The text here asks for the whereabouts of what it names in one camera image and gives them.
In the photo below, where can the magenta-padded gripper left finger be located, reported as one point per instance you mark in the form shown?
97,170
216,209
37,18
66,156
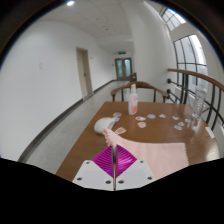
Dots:
95,175

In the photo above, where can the pink towel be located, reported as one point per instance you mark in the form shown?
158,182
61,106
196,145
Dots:
163,156

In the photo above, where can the clear plastic bottle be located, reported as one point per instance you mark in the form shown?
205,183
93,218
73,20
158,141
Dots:
199,103

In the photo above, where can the beige door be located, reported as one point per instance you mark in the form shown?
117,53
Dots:
85,73

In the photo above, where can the glass double door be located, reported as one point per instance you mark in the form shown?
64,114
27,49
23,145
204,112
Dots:
123,68

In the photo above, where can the round ceiling light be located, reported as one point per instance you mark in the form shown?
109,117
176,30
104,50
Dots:
70,3

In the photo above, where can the wooden-topped black metal railing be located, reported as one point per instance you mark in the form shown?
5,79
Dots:
196,75

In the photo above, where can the white paper card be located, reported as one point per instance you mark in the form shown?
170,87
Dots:
210,132

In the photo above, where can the tall arched window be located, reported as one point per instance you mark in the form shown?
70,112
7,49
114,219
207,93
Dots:
191,56

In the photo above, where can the green exit sign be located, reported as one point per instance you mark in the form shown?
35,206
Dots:
121,52

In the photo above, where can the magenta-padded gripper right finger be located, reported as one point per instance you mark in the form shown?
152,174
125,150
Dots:
133,175

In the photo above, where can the white spray bottle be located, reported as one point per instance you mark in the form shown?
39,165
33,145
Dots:
133,103

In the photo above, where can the white computer mouse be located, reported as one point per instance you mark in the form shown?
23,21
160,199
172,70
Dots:
100,126

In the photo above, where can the wooden armchair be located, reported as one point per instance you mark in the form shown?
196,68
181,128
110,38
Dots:
133,76
140,84

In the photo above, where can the small high window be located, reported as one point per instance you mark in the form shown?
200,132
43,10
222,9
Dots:
173,20

